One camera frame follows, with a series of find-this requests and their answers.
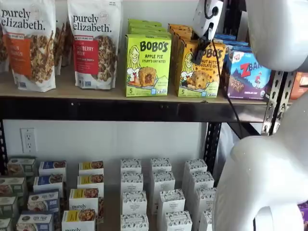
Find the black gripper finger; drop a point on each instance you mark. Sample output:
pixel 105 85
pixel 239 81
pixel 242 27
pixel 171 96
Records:
pixel 200 51

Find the wooden shelf board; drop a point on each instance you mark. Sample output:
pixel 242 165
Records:
pixel 96 92

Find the white wall outlet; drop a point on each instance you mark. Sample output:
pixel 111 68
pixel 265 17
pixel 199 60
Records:
pixel 28 140

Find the granola bag with orange label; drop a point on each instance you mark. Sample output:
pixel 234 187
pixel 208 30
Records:
pixel 29 48

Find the blue white oatmeal box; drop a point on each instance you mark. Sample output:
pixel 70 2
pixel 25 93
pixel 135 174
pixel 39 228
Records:
pixel 48 184
pixel 43 202
pixel 34 221
pixel 53 167

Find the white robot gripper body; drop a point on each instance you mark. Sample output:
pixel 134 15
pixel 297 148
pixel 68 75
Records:
pixel 208 21

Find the grey green cereal box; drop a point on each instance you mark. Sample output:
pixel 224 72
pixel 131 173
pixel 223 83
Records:
pixel 12 186
pixel 8 207
pixel 5 225
pixel 21 166

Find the white granola bag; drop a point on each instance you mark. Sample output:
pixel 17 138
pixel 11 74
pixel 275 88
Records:
pixel 3 53
pixel 62 36

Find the yellow white granola box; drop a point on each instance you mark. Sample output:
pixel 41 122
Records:
pixel 79 221
pixel 91 167
pixel 90 183
pixel 84 199

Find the blue purple Zbar box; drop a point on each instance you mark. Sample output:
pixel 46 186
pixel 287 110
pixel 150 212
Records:
pixel 225 36
pixel 235 43
pixel 245 79

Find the granola bag with red label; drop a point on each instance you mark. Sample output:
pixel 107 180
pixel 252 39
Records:
pixel 93 48

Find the black metal shelf rack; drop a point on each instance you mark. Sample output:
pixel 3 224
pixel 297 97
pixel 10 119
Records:
pixel 120 110

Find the orange Bobo's peanut butter box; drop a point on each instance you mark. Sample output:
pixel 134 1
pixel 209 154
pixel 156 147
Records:
pixel 183 36
pixel 179 27
pixel 204 79

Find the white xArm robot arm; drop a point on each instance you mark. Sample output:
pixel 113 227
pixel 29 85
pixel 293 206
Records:
pixel 264 187

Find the purple snack box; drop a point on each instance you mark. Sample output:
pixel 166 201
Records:
pixel 303 214

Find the white patterned pastry box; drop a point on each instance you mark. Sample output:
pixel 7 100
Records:
pixel 132 183
pixel 161 165
pixel 195 166
pixel 205 198
pixel 205 221
pixel 131 165
pixel 134 223
pixel 178 222
pixel 171 202
pixel 134 203
pixel 163 181
pixel 203 180

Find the brown orange snack box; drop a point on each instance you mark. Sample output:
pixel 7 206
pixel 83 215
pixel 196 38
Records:
pixel 300 84

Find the green Bobo's apple pie box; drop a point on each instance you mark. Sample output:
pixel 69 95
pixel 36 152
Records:
pixel 148 67
pixel 144 22
pixel 146 27
pixel 149 33

